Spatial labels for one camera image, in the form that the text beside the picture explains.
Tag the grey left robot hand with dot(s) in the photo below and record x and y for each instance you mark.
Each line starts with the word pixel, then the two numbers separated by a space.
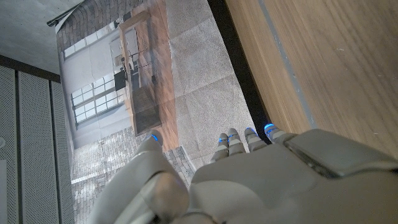
pixel 264 186

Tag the printed room backdrop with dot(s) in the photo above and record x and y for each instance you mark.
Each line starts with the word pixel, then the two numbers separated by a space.
pixel 192 93

